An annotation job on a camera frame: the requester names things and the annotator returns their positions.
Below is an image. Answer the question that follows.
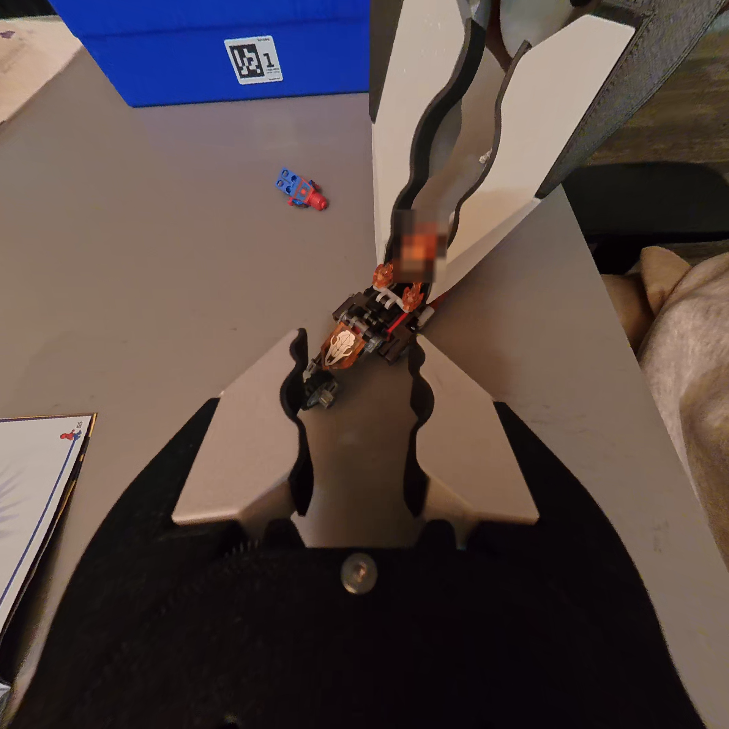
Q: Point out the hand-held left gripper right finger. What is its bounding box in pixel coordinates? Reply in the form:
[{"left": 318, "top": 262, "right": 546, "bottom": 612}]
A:
[{"left": 404, "top": 335, "right": 540, "bottom": 527}]

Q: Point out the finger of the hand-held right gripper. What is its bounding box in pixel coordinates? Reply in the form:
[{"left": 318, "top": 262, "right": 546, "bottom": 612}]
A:
[
  {"left": 428, "top": 14, "right": 637, "bottom": 311},
  {"left": 369, "top": 0, "right": 489, "bottom": 270}
]

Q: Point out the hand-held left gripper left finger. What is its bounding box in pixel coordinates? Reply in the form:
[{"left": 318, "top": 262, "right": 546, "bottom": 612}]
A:
[{"left": 171, "top": 328, "right": 315, "bottom": 534}]

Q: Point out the black red lego motorcycle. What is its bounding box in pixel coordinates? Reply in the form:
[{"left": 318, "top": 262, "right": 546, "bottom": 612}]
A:
[{"left": 301, "top": 262, "right": 444, "bottom": 412}]

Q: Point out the blue red lego minifigure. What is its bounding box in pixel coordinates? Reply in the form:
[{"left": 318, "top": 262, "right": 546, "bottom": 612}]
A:
[{"left": 275, "top": 166, "right": 331, "bottom": 213}]

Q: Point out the lego instruction booklet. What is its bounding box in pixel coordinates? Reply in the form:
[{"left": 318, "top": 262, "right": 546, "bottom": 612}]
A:
[{"left": 0, "top": 413, "right": 99, "bottom": 641}]

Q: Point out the blue plastic bin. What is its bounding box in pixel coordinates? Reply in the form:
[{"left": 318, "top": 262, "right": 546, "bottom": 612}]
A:
[{"left": 47, "top": 0, "right": 372, "bottom": 109}]

